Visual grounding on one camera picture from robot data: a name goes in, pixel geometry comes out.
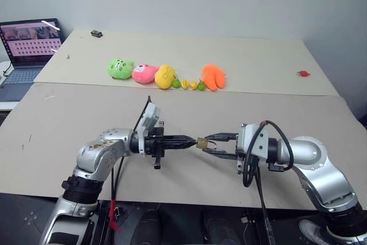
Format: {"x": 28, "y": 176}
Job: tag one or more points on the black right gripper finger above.
{"x": 219, "y": 136}
{"x": 220, "y": 154}

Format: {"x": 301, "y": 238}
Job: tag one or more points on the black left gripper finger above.
{"x": 179, "y": 138}
{"x": 177, "y": 146}

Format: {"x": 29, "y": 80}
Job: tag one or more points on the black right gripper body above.
{"x": 233, "y": 144}

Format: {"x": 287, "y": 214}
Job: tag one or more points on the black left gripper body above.
{"x": 156, "y": 143}

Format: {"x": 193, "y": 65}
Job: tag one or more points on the brass padlock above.
{"x": 202, "y": 143}

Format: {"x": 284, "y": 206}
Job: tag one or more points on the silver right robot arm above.
{"x": 312, "y": 156}

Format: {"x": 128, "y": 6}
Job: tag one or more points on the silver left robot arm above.
{"x": 94, "y": 156}

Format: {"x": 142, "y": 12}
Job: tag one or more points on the small green toy fruit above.
{"x": 201, "y": 85}
{"x": 176, "y": 83}

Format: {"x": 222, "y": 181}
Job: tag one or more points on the small yellow star fruit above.
{"x": 185, "y": 84}

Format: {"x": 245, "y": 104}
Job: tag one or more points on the small yellow toy fruit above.
{"x": 194, "y": 85}

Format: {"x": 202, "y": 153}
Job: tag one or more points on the orange plush toy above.
{"x": 212, "y": 77}

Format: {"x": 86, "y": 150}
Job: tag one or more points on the yellow plush toy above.
{"x": 164, "y": 76}

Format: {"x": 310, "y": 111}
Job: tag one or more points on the pink plush toy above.
{"x": 143, "y": 73}

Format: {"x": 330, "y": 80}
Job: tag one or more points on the green plush toy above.
{"x": 120, "y": 68}

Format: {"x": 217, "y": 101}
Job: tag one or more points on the red tag strip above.
{"x": 113, "y": 214}

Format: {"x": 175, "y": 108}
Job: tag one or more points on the small red object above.
{"x": 303, "y": 73}

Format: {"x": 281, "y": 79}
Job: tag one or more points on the grey shoe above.
{"x": 312, "y": 232}

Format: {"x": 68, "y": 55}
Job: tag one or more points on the small black box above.
{"x": 96, "y": 33}

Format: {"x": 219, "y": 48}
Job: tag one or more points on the open laptop computer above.
{"x": 28, "y": 44}

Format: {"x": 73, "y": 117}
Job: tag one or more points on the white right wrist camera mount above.
{"x": 253, "y": 140}

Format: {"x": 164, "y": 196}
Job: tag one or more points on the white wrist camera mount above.
{"x": 149, "y": 114}
{"x": 253, "y": 140}

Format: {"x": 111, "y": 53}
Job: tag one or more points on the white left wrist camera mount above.
{"x": 149, "y": 114}

